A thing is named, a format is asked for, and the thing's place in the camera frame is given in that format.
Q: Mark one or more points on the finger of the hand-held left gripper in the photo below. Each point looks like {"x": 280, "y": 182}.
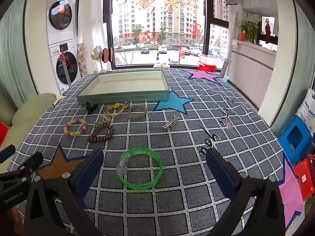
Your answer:
{"x": 27, "y": 163}
{"x": 7, "y": 152}

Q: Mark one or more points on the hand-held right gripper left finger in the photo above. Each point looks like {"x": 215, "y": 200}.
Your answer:
{"x": 90, "y": 170}

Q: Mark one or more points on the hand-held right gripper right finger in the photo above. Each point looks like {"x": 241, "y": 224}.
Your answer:
{"x": 221, "y": 173}

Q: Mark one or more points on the black hair claw clip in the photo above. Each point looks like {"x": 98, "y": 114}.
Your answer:
{"x": 90, "y": 107}

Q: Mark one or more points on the silver hair clip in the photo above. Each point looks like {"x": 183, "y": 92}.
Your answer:
{"x": 169, "y": 125}

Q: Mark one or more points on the grey-green jewelry tray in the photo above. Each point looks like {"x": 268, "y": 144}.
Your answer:
{"x": 123, "y": 95}

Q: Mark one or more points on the red patterned cushion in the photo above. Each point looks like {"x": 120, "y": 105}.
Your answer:
{"x": 3, "y": 135}

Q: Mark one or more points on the grey checked star bedsheet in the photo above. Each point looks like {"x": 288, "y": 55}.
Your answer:
{"x": 187, "y": 152}

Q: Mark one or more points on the cream sofa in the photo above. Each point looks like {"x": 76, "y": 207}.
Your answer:
{"x": 27, "y": 113}

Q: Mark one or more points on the small silver pendant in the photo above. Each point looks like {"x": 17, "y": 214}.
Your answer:
{"x": 94, "y": 123}

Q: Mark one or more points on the blue plastic stool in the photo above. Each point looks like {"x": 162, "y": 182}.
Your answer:
{"x": 288, "y": 137}

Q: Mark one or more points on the red plastic stool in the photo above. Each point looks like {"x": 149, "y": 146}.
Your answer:
{"x": 305, "y": 177}

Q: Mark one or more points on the pole with red ribbon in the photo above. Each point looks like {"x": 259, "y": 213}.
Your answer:
{"x": 66, "y": 66}

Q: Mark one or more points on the white washing machine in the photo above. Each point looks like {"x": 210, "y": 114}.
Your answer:
{"x": 70, "y": 66}

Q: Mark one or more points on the white printed sack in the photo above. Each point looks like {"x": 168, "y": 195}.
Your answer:
{"x": 306, "y": 108}

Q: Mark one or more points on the white low cabinet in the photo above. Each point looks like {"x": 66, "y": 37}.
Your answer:
{"x": 256, "y": 71}

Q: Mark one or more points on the pink checked bag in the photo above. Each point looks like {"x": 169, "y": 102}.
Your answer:
{"x": 81, "y": 59}

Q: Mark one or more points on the pink plastic basin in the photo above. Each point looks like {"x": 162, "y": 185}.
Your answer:
{"x": 208, "y": 59}

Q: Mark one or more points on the pink oval paddle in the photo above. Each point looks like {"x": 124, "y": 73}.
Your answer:
{"x": 106, "y": 55}

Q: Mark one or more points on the white flower ornament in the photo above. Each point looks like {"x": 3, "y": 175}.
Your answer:
{"x": 96, "y": 52}

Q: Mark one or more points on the white shoes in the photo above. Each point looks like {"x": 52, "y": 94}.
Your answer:
{"x": 161, "y": 64}

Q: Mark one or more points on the green potted plant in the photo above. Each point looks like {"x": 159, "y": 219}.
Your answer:
{"x": 251, "y": 29}

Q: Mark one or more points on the red hanging ornament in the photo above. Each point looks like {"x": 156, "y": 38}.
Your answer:
{"x": 267, "y": 30}

